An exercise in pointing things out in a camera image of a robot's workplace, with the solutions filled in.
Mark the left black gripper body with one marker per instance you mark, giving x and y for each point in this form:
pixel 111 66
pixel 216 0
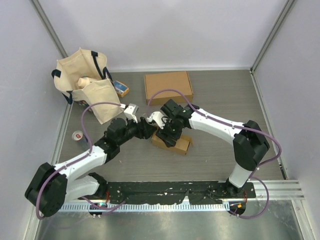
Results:
pixel 137 131

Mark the red bull can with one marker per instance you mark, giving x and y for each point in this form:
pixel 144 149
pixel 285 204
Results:
pixel 80 139

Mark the slotted cable duct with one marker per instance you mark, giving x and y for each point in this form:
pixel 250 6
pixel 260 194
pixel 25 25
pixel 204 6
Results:
pixel 126 208

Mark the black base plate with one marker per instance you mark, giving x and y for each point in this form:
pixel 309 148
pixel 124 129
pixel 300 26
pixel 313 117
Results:
pixel 173 192

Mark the cream bottle in bag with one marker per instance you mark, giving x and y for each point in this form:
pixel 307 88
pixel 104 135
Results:
pixel 85 81

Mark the large brown cardboard box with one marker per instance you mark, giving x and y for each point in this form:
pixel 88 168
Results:
pixel 179 81

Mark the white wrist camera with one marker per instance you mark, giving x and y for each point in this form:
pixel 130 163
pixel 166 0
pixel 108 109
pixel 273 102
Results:
pixel 156 119
pixel 129 111

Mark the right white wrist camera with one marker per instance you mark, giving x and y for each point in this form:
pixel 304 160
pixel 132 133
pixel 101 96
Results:
pixel 156 119

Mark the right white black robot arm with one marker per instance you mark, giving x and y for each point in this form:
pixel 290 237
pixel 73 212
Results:
pixel 249 144

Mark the left aluminium frame post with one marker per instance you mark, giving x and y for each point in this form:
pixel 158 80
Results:
pixel 49 27

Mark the aluminium frame post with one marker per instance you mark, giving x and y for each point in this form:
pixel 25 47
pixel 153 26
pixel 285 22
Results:
pixel 49 27
pixel 285 11

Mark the right aluminium frame post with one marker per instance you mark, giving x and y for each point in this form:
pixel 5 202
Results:
pixel 285 11

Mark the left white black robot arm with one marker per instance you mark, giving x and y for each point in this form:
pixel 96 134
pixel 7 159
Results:
pixel 54 185

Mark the beige canvas tote bag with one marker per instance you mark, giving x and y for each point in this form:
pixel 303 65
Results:
pixel 91 64

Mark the small blue orange box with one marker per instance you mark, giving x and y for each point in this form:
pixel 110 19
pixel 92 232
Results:
pixel 120 88

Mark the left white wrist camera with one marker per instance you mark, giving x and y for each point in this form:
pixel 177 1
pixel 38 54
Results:
pixel 129 111

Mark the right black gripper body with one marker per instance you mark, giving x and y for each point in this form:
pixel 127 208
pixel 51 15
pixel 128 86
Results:
pixel 172 130

